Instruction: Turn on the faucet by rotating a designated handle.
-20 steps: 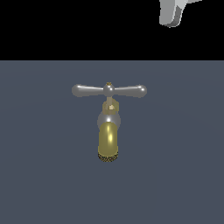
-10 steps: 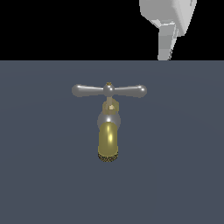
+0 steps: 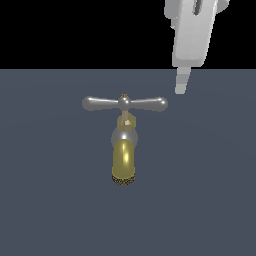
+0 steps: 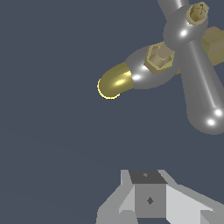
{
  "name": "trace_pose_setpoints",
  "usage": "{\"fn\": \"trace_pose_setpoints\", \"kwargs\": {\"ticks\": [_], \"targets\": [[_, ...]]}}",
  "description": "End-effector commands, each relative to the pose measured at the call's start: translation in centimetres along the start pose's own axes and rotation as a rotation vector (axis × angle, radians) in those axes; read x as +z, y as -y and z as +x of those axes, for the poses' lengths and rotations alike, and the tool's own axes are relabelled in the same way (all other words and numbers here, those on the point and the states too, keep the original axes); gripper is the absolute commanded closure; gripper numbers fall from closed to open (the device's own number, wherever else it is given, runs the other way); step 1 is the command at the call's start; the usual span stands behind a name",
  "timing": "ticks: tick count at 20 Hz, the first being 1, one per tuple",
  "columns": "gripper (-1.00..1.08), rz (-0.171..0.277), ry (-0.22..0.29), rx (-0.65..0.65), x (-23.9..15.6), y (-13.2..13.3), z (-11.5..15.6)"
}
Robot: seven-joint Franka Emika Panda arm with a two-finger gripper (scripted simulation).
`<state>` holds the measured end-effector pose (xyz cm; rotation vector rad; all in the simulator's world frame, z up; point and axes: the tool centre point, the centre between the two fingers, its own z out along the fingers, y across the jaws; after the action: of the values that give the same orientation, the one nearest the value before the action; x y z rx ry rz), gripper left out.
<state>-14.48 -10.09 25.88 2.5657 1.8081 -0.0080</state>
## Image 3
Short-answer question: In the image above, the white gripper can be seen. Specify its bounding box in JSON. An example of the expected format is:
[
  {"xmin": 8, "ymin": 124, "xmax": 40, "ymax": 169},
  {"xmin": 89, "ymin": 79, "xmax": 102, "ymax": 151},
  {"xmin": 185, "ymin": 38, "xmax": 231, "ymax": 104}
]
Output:
[{"xmin": 163, "ymin": 0, "xmax": 231, "ymax": 95}]

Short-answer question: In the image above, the brass faucet spout body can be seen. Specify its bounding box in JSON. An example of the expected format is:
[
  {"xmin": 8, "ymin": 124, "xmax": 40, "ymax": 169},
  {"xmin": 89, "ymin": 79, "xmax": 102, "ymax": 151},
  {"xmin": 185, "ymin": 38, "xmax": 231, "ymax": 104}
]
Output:
[{"xmin": 110, "ymin": 111, "xmax": 139, "ymax": 187}]

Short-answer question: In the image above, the silver faucet cross handle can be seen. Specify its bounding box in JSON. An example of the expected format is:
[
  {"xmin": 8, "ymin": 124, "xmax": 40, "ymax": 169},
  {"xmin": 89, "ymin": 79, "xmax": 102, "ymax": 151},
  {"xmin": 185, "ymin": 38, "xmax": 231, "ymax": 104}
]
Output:
[{"xmin": 81, "ymin": 93, "xmax": 169, "ymax": 113}]

